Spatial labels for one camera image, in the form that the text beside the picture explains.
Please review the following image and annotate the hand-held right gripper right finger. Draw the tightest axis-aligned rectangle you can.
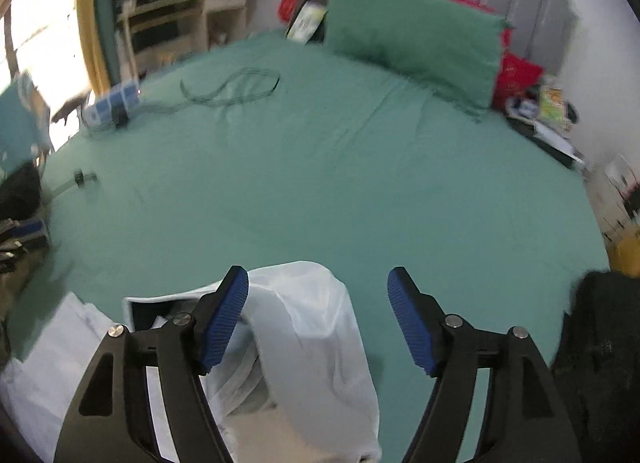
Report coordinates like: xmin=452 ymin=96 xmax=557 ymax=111
xmin=387 ymin=266 xmax=586 ymax=463

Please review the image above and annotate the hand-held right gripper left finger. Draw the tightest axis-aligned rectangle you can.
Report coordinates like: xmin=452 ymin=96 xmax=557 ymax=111
xmin=52 ymin=265 xmax=249 ymax=463

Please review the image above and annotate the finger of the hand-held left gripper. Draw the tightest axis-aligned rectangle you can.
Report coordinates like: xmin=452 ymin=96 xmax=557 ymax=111
xmin=0 ymin=217 xmax=52 ymax=256

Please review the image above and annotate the white garment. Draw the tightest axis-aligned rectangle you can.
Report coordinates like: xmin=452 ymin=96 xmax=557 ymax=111
xmin=0 ymin=259 xmax=383 ymax=463

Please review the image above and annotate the black cloth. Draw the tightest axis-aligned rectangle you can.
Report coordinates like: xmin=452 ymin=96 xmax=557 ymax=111
xmin=0 ymin=163 xmax=43 ymax=224

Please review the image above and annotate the teal cloth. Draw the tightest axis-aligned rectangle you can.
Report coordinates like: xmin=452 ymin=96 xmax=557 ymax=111
xmin=0 ymin=73 xmax=56 ymax=164

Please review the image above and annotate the blue white power strip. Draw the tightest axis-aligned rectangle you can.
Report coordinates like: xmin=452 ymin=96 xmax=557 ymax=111
xmin=80 ymin=80 xmax=143 ymax=131

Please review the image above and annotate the bed with green sheet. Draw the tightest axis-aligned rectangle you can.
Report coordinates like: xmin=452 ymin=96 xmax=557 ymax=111
xmin=10 ymin=28 xmax=613 ymax=463

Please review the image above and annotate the black clothing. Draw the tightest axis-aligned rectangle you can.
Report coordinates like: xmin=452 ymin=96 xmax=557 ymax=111
xmin=550 ymin=270 xmax=640 ymax=463

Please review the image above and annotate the yellow curtain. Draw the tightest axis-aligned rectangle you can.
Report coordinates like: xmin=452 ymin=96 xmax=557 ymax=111
xmin=74 ymin=0 xmax=111 ymax=94

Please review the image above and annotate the bright window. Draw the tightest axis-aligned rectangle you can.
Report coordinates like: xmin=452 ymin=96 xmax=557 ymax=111
xmin=0 ymin=0 xmax=96 ymax=99

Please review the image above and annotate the teal curtain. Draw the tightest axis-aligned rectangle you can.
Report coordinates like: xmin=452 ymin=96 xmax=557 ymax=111
xmin=95 ymin=0 xmax=128 ymax=89

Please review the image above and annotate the white bedside cabinet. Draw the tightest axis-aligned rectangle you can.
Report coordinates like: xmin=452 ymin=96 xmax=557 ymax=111
xmin=585 ymin=153 xmax=640 ymax=249

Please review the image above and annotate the bedside clutter pile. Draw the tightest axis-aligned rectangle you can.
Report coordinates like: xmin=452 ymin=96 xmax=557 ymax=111
xmin=505 ymin=76 xmax=588 ymax=169

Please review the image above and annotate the red embroidered cushion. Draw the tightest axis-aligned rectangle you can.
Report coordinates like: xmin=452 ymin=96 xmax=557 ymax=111
xmin=492 ymin=50 xmax=545 ymax=111

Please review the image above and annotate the green pillow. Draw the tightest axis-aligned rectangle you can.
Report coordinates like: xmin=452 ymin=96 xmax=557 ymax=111
xmin=322 ymin=0 xmax=513 ymax=124

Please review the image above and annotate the light wooden desk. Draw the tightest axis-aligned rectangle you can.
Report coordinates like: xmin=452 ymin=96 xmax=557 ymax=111
xmin=115 ymin=0 xmax=256 ymax=74

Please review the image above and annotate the tissue box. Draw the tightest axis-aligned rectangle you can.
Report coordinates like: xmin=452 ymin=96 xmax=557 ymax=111
xmin=285 ymin=0 xmax=331 ymax=44

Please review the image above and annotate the black cable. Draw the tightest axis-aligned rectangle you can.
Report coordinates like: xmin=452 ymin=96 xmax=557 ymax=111
xmin=180 ymin=68 xmax=281 ymax=106

